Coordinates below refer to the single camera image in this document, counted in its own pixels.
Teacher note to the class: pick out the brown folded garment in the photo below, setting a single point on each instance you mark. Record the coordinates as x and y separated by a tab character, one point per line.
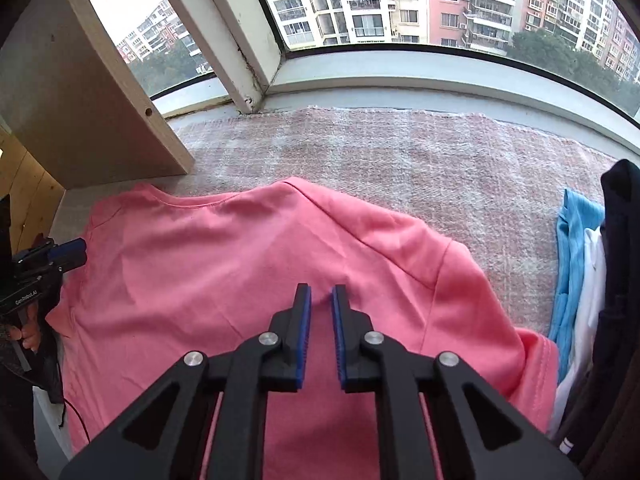
617	410

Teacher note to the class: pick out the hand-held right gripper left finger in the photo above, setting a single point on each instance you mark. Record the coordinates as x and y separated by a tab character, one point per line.
305	340

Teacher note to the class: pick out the white folded garment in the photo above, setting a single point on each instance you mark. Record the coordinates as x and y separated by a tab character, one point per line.
587	310

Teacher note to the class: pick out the blue folded garment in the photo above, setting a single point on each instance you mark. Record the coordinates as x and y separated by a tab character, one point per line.
572	260

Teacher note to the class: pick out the pine wood cabinet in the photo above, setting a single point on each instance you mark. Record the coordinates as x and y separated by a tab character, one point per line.
25	195

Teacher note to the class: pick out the light wooden board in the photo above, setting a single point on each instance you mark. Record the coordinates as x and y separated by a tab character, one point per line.
75	100

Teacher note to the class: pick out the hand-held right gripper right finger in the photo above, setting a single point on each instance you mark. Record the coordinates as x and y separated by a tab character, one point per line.
339	340

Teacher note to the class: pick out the pink t-shirt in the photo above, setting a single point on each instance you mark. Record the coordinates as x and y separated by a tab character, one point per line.
225	260

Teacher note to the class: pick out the pink plaid blanket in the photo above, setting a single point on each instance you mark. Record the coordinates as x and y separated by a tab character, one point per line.
400	170

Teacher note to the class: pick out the apartment buildings outside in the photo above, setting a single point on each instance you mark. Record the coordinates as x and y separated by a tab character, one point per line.
450	0

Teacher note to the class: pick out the navy folded garment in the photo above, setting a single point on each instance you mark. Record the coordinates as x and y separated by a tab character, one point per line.
622	240

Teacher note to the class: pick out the person's left forearm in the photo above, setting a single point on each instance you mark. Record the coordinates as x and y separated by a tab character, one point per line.
45	375

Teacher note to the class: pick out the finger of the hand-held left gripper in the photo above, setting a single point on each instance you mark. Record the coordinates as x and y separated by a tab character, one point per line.
70	261
70	247

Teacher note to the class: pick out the person's left hand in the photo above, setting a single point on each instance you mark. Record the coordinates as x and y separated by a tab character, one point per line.
32	332

